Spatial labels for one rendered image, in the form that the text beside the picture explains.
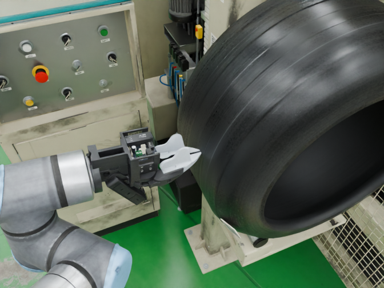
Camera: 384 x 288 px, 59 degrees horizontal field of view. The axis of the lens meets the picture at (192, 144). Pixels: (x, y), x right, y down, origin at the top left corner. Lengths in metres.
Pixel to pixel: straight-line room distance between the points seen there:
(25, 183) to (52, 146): 0.83
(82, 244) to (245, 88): 0.38
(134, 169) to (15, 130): 0.81
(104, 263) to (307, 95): 0.41
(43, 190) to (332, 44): 0.50
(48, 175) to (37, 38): 0.69
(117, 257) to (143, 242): 1.37
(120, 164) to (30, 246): 0.20
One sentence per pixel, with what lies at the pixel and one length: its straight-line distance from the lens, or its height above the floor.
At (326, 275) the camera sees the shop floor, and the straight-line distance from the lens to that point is 1.99.
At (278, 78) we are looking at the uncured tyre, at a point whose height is 1.41.
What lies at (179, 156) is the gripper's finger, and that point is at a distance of 0.62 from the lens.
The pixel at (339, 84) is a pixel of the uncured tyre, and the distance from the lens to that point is 0.57.
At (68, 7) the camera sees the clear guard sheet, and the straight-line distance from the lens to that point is 1.13.
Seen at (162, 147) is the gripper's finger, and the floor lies 1.26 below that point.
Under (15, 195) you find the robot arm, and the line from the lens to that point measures 0.58.
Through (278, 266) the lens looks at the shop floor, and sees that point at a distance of 1.94.
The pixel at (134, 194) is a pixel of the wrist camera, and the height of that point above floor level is 1.20.
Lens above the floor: 1.74
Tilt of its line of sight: 47 degrees down
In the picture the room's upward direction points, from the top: straight up
